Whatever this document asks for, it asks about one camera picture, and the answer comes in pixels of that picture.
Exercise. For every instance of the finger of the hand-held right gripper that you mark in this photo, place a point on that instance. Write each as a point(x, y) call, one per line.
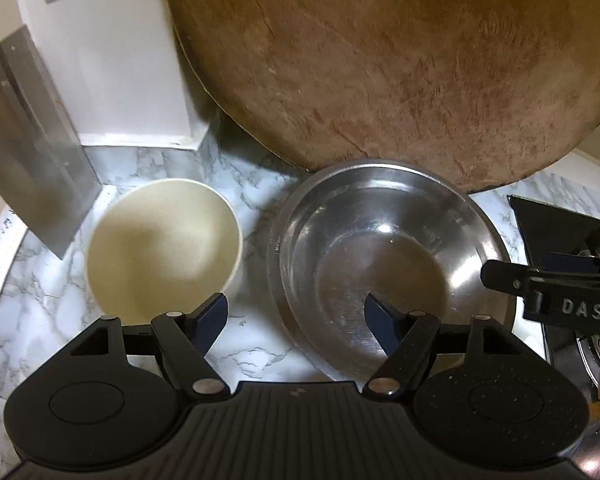
point(570, 260)
point(510, 275)

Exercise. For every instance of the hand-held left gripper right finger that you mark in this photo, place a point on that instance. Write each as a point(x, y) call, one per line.
point(382, 322)

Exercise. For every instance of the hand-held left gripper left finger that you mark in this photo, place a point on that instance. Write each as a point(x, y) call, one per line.
point(210, 322)

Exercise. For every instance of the large steel bowl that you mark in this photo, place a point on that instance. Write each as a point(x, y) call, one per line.
point(380, 260)

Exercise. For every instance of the cream bowl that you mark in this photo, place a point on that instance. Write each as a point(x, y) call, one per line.
point(165, 245)

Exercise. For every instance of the black gas stove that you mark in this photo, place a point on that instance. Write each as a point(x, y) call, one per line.
point(545, 220)

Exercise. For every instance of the white patterned edge strip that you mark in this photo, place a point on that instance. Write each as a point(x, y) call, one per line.
point(0, 265)

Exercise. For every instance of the round wooden cutting board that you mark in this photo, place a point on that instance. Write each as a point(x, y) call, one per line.
point(405, 60)

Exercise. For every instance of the steel cleaver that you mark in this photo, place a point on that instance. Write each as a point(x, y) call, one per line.
point(30, 135)

